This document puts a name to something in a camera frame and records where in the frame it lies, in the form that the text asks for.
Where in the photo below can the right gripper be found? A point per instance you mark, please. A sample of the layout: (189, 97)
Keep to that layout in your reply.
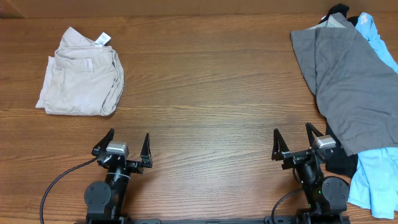
(280, 151)

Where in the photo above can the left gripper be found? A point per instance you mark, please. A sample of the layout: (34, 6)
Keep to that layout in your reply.
(145, 153)

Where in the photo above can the grey shorts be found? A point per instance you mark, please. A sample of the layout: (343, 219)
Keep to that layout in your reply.
(355, 90)

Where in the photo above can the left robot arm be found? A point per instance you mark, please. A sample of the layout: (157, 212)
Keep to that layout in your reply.
(105, 199)

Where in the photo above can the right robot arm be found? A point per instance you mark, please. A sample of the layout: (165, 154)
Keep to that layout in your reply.
(326, 196)

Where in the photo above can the black garment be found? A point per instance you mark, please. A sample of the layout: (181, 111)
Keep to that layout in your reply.
(338, 162)

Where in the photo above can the folded beige shorts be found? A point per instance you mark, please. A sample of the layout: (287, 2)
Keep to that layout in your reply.
(83, 78)

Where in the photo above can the light blue shirt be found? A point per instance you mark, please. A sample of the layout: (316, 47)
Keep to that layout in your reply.
(374, 184)

